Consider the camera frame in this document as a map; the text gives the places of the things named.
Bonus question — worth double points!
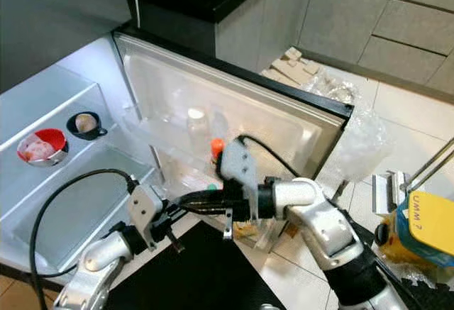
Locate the black floor mat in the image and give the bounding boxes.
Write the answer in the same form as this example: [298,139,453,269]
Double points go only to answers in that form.
[105,219,272,310]

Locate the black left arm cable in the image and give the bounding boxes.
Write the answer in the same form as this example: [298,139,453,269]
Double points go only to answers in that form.
[28,167,140,310]

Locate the clear bubble wrap bundle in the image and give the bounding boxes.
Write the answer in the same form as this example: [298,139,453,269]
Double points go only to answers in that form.
[284,65,396,184]

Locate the brown potato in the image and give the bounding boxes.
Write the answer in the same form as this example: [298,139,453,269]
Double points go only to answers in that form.
[76,114,99,133]

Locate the cardboard packing inserts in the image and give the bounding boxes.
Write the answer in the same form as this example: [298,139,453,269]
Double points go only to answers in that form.
[261,45,318,89]

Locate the glass fridge shelf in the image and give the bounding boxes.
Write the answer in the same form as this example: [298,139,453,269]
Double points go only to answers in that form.
[0,65,150,210]

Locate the silver fridge compartment door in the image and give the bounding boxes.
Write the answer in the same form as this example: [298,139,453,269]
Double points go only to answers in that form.
[112,28,355,255]

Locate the grey kitchen cabinet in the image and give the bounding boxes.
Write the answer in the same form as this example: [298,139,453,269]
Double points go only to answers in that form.
[211,0,454,106]

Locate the steel bowl with red food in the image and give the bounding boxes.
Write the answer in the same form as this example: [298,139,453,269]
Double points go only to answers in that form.
[17,127,71,168]

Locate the steel metal bracket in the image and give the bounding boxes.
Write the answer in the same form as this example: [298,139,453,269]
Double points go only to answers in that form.
[372,171,410,216]

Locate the steel rods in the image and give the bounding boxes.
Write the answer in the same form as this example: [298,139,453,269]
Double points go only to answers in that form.
[403,134,454,196]

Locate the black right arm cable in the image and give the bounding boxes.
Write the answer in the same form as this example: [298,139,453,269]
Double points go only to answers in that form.
[237,133,304,179]

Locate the clear white capped bottle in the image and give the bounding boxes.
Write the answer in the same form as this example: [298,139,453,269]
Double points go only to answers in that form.
[186,107,211,157]

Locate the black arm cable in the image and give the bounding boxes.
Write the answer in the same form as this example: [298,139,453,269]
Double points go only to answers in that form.
[28,167,140,310]
[237,133,304,179]

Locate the silver fridge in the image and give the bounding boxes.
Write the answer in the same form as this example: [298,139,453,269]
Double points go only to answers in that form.
[0,0,355,279]

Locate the yellow food jar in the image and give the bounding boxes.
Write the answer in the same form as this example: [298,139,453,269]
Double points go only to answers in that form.
[233,218,256,240]

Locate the clear fridge door bin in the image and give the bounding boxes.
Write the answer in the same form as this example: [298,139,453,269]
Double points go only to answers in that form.
[122,103,321,206]

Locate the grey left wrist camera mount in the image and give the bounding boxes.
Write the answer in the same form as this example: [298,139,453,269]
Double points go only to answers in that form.
[128,184,166,252]

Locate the dark grey cup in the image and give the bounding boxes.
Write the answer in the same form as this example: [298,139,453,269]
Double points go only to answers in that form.
[65,111,109,141]

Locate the silver freezer door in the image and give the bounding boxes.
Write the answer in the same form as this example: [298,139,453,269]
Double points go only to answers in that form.
[0,0,133,106]

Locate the orange capped bottle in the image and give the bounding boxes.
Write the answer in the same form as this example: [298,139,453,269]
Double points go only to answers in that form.
[209,138,227,165]

